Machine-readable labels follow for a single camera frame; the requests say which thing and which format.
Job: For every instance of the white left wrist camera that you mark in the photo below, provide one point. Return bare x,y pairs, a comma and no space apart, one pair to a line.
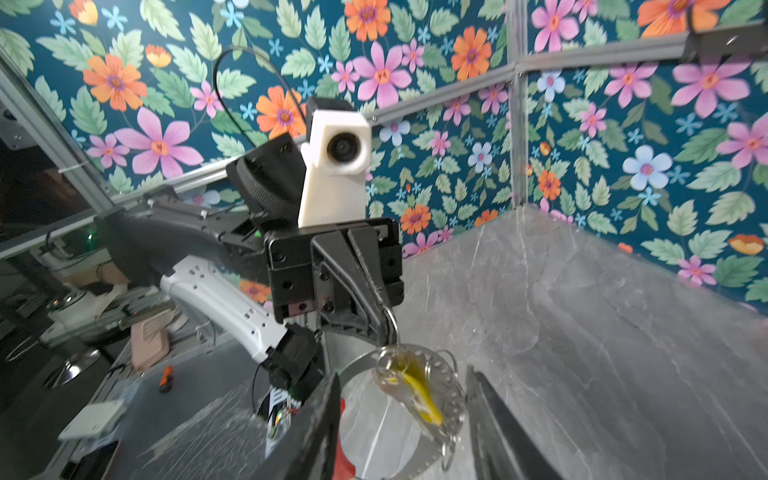
337,154

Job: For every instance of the orange handled tool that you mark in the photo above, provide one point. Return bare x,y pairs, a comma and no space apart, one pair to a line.
166,382

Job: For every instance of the aluminium frame corner post left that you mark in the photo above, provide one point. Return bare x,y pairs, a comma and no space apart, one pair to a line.
517,49

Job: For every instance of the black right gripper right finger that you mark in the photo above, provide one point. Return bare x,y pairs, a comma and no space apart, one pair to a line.
501,447

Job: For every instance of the aluminium frame horizontal bar back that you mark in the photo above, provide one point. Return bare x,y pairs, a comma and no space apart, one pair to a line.
670,47

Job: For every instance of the aluminium frame bar left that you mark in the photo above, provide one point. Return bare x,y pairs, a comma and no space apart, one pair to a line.
448,163

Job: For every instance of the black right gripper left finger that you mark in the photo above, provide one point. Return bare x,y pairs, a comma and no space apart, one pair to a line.
308,448

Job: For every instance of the large keyring with red grip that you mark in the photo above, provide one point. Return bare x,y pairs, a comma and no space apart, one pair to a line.
408,408

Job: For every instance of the bunch of keys yellow tag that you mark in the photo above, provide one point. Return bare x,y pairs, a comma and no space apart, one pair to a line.
414,384

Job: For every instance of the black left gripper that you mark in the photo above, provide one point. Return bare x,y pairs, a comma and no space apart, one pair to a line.
357,268

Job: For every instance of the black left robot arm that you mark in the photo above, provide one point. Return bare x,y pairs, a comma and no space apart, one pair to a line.
216,264

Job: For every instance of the aluminium frame front post left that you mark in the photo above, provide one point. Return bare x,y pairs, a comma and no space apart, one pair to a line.
48,133

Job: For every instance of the beige pad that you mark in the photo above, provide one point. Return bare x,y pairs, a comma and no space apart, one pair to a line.
147,347

